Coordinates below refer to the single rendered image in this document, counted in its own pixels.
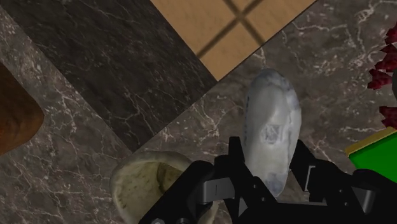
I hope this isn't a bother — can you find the white grey oval bottle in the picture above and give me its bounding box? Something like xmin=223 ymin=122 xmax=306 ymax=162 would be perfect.
xmin=242 ymin=68 xmax=302 ymax=198

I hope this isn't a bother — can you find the cream ceramic bowl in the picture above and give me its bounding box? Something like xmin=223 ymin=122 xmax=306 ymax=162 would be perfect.
xmin=109 ymin=151 xmax=219 ymax=224

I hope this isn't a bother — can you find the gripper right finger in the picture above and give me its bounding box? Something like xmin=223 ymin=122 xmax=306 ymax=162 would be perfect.
xmin=289 ymin=139 xmax=397 ymax=224

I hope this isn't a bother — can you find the dark red spiky plant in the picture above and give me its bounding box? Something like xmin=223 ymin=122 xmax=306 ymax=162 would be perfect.
xmin=366 ymin=22 xmax=397 ymax=130

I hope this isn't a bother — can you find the green box with yellow edge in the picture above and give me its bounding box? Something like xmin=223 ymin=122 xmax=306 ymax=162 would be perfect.
xmin=344 ymin=127 xmax=397 ymax=184

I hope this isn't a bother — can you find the brown wooden board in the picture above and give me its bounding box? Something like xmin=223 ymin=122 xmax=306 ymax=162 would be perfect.
xmin=0 ymin=62 xmax=45 ymax=156

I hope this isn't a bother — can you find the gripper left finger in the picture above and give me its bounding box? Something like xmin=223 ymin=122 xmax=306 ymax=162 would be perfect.
xmin=138 ymin=136 xmax=274 ymax=224

